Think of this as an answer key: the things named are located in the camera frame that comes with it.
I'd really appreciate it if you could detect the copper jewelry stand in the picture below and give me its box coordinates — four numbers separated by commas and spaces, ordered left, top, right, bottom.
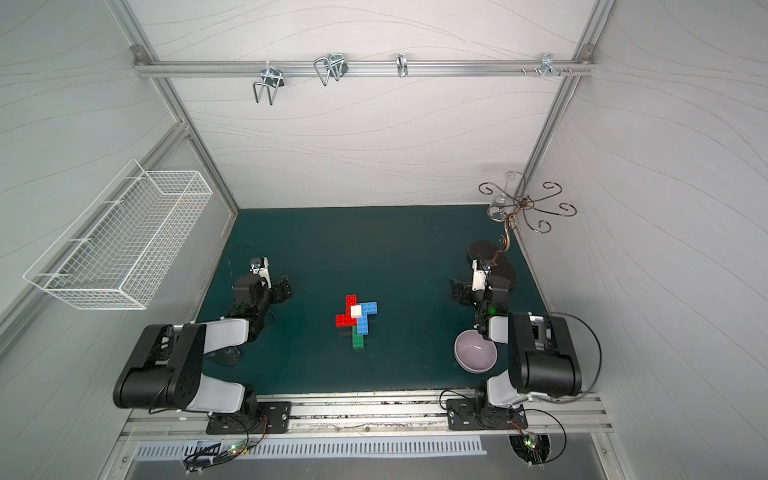
467, 181, 578, 290

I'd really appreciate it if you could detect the small blue lego brick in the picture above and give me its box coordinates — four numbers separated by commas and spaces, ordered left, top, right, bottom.
360, 302, 378, 316

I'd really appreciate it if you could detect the aluminium front rail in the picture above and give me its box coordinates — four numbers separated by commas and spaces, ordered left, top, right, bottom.
119, 389, 613, 441

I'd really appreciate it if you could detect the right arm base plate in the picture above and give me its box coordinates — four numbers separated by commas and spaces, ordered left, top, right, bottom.
444, 398, 528, 431

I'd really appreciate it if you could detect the aluminium top rail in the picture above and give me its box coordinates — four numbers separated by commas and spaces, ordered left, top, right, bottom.
135, 57, 596, 79

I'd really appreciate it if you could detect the left controller board with wires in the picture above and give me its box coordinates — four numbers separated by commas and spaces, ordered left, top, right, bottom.
181, 414, 268, 475

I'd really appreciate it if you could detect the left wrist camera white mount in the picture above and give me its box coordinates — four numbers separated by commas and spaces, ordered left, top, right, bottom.
250, 256, 272, 288

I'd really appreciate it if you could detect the large green lego brick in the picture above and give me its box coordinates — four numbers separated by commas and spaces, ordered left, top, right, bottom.
352, 332, 365, 350

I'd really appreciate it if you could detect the lilac bowl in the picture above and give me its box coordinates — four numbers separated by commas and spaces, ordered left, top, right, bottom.
454, 329, 498, 374

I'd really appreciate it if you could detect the long blue lego brick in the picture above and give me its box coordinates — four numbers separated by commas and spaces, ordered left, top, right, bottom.
356, 315, 369, 336

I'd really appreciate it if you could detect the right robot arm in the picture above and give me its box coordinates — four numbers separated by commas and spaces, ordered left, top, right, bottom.
450, 280, 583, 409

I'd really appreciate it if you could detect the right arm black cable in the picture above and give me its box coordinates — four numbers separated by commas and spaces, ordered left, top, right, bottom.
521, 311, 603, 464

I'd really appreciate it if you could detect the dark round coaster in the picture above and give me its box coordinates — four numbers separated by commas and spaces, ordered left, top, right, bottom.
205, 346, 242, 367

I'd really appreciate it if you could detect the right controller board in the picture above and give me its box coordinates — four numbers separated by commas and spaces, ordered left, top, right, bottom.
508, 433, 551, 466

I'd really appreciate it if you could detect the white wire basket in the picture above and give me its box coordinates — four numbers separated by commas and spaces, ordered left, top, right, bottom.
23, 159, 212, 311

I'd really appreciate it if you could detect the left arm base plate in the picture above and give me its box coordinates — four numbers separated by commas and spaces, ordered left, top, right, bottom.
205, 401, 292, 435

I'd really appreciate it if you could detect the red lego brick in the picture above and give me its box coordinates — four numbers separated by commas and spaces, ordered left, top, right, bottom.
346, 294, 357, 313
335, 314, 357, 328

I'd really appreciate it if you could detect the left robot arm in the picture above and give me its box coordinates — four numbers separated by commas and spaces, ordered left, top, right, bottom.
113, 273, 293, 414

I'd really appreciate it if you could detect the aluminium rail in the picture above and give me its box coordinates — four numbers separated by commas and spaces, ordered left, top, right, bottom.
119, 389, 613, 441
135, 57, 596, 79

